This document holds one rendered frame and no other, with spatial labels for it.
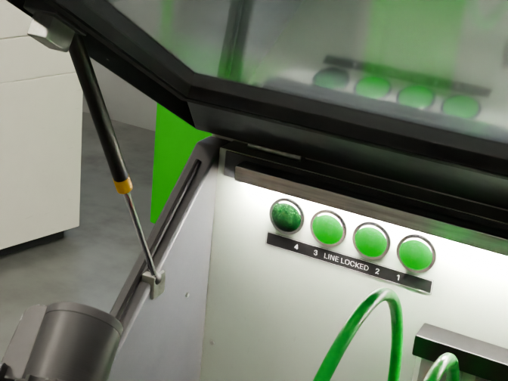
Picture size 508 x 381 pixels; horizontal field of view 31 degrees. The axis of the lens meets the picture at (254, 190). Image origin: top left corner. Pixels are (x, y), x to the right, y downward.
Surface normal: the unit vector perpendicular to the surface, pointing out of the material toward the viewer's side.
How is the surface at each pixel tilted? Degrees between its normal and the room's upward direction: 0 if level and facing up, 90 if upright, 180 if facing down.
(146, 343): 90
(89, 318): 42
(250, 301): 90
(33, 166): 90
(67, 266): 0
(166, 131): 90
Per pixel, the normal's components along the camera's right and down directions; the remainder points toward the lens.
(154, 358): 0.88, 0.25
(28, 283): 0.10, -0.92
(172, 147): -0.56, 0.25
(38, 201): 0.73, 0.32
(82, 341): 0.33, -0.43
